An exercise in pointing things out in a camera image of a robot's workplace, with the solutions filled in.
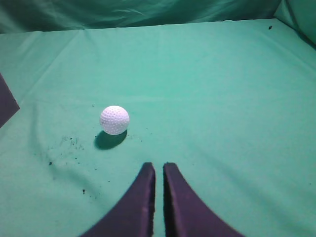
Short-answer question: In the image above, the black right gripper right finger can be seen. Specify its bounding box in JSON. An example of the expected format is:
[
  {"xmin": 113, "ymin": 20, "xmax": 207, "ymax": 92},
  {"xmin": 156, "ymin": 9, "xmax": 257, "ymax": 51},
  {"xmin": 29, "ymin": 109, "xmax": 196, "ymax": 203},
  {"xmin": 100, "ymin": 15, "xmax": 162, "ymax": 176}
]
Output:
[{"xmin": 163, "ymin": 162, "xmax": 243, "ymax": 237}]

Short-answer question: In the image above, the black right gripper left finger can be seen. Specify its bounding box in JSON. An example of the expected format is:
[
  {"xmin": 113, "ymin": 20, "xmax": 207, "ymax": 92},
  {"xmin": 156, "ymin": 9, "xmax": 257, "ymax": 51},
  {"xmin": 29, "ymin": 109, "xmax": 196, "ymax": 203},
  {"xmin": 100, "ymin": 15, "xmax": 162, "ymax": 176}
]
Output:
[{"xmin": 82, "ymin": 162, "xmax": 156, "ymax": 237}]

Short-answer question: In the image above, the white dimpled golf ball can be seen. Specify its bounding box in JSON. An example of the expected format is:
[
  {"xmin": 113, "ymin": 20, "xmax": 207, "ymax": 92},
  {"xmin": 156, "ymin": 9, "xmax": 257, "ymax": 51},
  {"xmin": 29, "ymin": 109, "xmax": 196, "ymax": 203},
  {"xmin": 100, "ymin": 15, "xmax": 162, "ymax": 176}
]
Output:
[{"xmin": 99, "ymin": 105, "xmax": 130, "ymax": 135}]

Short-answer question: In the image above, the dark purple foam cube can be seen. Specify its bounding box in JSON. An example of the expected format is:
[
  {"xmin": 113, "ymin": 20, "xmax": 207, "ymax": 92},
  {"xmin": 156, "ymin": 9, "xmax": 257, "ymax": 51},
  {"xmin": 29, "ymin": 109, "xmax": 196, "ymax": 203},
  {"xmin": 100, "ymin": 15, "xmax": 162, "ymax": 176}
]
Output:
[{"xmin": 0, "ymin": 75, "xmax": 20, "ymax": 127}]

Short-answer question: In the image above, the green table cloth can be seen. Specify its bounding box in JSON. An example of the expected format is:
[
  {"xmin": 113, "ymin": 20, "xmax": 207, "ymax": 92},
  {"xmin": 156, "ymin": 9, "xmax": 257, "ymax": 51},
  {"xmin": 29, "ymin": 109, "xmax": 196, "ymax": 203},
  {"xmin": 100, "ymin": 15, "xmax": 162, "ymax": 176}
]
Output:
[{"xmin": 0, "ymin": 0, "xmax": 316, "ymax": 237}]

